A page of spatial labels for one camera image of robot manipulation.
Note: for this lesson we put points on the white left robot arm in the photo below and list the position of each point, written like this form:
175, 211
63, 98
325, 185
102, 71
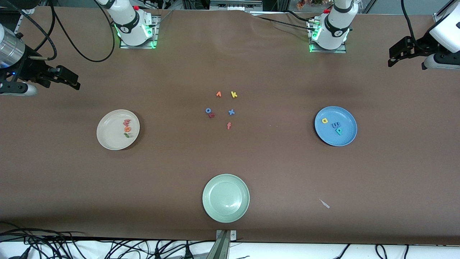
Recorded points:
336, 25

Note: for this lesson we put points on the aluminium frame rail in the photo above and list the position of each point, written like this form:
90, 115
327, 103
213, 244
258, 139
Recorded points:
22, 19
444, 10

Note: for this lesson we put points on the small white paper scrap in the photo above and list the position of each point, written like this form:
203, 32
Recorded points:
324, 204

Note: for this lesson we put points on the grey metal box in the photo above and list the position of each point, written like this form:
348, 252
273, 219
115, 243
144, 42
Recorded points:
235, 4

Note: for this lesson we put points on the blue plate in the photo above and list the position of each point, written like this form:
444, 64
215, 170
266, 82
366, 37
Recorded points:
345, 138

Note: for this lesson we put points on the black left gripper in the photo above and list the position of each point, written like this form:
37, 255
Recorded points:
419, 47

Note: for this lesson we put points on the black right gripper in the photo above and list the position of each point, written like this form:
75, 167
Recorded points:
29, 68

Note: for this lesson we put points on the green plate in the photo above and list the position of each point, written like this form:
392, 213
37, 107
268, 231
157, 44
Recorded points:
225, 198

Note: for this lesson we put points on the orange decorative object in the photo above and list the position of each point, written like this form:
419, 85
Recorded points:
309, 3

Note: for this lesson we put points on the pink foam letter w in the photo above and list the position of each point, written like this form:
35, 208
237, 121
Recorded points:
127, 122

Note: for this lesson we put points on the beige plate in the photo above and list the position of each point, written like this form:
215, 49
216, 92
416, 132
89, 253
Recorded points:
111, 129

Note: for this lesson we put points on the green foam letter n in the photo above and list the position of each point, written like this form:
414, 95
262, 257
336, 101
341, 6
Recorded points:
128, 135

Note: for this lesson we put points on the brown table cover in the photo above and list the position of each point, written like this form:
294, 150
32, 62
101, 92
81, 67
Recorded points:
251, 162

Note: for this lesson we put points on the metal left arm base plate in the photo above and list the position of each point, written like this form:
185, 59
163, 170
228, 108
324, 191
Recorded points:
341, 51

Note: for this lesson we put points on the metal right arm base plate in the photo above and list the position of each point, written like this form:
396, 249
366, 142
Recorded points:
125, 46

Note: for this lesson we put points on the teal foam letter p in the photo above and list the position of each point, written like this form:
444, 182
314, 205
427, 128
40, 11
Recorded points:
339, 131

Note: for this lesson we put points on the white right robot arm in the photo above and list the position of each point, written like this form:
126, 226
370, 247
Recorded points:
129, 21

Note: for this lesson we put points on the metal table edge bracket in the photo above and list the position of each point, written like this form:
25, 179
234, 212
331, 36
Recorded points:
223, 248

